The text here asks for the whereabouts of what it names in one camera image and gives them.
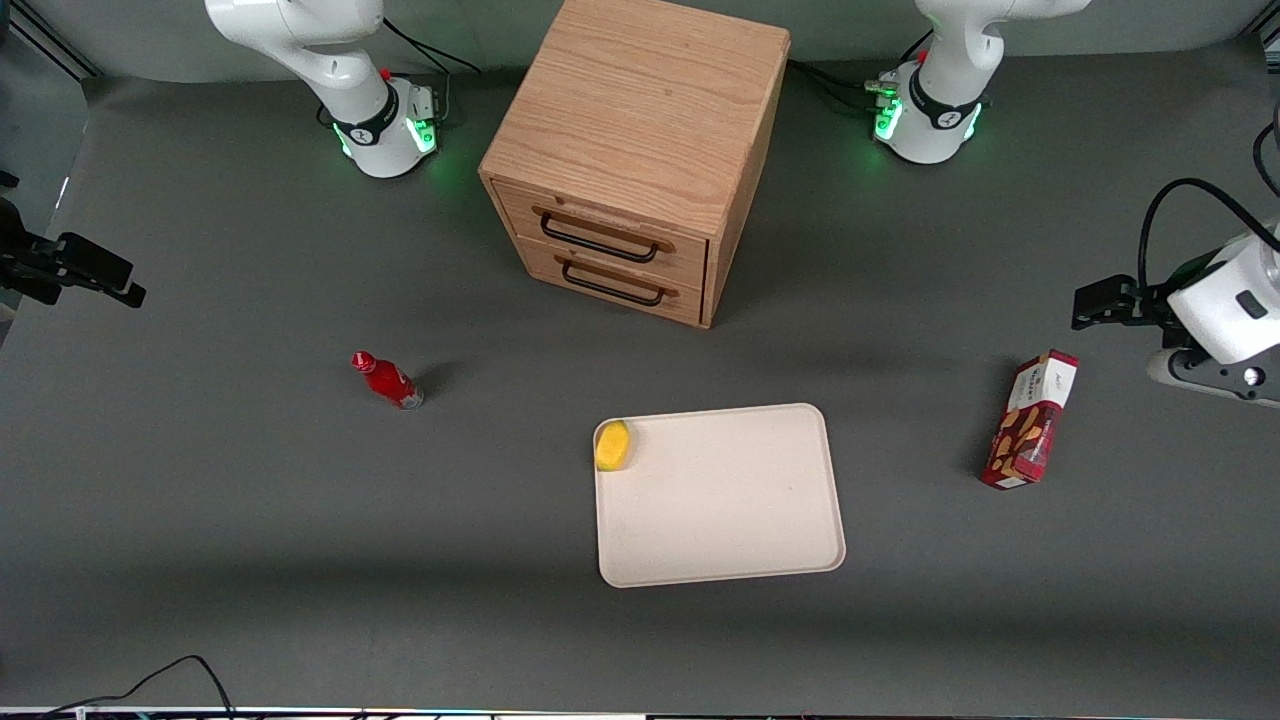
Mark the red plastic bottle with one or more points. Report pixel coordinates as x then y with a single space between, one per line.
392 381

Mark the wooden drawer front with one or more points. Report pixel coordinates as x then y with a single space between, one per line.
600 222
620 295

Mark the yellow sponge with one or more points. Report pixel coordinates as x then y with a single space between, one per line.
612 446

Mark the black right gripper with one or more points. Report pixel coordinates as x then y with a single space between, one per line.
32 262

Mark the beige plastic tray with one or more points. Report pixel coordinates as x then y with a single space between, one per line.
720 500

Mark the aluminium frame rail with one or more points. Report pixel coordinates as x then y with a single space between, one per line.
45 40

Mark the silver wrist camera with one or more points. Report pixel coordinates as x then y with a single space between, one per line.
1210 378

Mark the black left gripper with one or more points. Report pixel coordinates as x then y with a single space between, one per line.
1150 301

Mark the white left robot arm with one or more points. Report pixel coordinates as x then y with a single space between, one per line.
930 130

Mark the red cookie box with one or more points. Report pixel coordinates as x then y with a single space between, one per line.
1028 425

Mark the wooden drawer cabinet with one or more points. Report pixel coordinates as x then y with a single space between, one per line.
640 110

